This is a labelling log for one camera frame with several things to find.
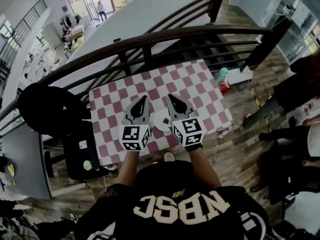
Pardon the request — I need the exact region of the pink white checkered tablecloth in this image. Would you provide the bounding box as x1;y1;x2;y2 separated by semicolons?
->
88;58;235;167

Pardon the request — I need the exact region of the black jacket on chair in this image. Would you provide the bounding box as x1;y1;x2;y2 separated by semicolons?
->
16;82;91;136

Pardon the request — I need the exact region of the grey table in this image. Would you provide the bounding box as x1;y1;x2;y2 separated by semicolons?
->
0;128;53;200

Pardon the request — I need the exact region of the black chair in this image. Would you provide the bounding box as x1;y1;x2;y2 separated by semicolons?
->
61;122;111;182

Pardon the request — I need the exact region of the person's left forearm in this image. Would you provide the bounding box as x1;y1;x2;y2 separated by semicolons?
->
116;149;141;188

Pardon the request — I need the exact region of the red bag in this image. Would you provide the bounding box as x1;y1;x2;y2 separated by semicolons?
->
217;79;232;94

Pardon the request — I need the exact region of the dark curved railing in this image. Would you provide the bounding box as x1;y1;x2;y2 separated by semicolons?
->
0;0;275;132

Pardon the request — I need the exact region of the person's right forearm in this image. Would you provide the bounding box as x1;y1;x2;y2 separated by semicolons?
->
185;145;223;189

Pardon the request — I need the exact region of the green bottle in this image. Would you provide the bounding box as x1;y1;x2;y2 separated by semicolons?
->
215;67;229;84

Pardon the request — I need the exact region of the person's black lettered shirt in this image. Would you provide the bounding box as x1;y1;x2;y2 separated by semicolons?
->
74;159;272;240

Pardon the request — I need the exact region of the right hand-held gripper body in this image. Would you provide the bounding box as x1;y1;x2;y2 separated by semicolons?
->
166;93;204;148

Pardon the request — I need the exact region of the white plate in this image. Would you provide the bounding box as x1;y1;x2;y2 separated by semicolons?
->
153;108;174;133

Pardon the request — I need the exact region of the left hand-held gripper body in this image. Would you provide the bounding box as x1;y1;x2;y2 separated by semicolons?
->
119;95;153;153

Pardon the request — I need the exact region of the white flat box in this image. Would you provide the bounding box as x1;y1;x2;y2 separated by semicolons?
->
225;67;254;86

